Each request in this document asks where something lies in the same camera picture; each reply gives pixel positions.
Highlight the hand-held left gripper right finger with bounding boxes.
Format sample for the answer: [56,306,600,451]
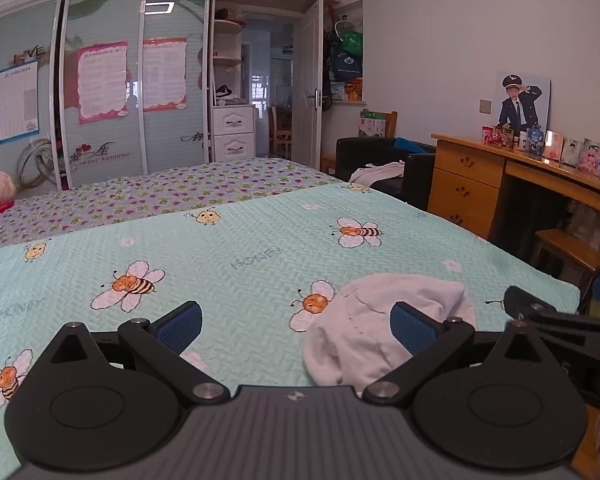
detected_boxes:
[362,301,563,406]

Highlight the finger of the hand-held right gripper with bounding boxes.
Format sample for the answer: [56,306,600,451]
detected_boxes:
[504,286,600,346]

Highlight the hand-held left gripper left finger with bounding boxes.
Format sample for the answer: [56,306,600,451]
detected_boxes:
[32,301,231,406]

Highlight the white garment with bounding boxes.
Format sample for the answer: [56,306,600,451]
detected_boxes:
[302,274,478,393]

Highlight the green bee print blanket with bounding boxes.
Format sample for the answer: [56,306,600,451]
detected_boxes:
[0,182,581,480]

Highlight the wooden stool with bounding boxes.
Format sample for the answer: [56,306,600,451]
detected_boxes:
[532,228,600,311]

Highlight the wooden desk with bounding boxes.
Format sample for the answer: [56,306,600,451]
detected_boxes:
[427,132,600,271]

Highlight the black armchair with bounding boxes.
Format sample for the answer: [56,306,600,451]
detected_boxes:
[336,136,437,211]

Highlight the white cloth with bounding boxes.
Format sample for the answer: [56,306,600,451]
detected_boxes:
[349,161,406,186]

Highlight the blue white vase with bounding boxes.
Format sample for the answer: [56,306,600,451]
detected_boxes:
[526,125,546,155]

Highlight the red boxes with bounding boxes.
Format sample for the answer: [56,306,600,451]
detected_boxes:
[481,125,516,147]

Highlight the large portrait photo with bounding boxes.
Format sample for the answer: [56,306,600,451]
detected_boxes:
[495,71,552,133]

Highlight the white drawer cabinet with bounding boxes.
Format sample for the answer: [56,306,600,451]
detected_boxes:
[211,105,256,163]

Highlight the green cardboard box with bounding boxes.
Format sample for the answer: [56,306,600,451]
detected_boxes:
[358,109,387,139]

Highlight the stack of colourful boxes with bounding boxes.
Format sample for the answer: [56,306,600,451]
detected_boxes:
[330,77,365,104]

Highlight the pink bordered poster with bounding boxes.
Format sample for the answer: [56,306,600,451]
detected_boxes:
[142,37,188,112]
[77,42,131,125]

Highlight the white door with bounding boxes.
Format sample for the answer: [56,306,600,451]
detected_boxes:
[291,0,325,173]

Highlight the blue hanging bag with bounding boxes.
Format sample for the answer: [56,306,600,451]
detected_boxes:
[330,45,363,81]

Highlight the blue bordered poster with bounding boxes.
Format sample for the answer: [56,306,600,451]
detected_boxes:
[0,62,40,145]

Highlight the white sliding door wardrobe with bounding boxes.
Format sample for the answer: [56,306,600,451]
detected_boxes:
[0,0,342,193]

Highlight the small photo frame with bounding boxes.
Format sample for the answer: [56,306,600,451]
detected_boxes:
[544,130,565,162]
[562,137,584,167]

